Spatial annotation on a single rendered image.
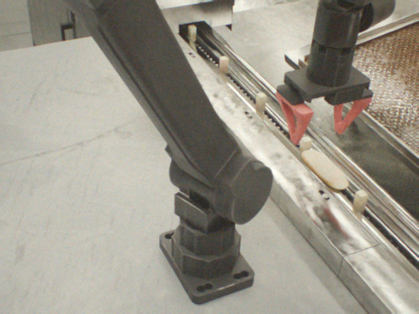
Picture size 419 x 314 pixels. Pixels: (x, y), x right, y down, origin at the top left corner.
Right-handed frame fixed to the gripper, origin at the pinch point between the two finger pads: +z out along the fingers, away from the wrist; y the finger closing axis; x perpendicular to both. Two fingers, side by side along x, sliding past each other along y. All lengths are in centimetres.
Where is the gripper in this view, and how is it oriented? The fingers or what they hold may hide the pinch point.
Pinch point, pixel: (317, 133)
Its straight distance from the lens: 95.3
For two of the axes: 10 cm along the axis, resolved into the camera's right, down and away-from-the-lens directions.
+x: 4.4, 5.5, -7.1
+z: -0.5, 8.1, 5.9
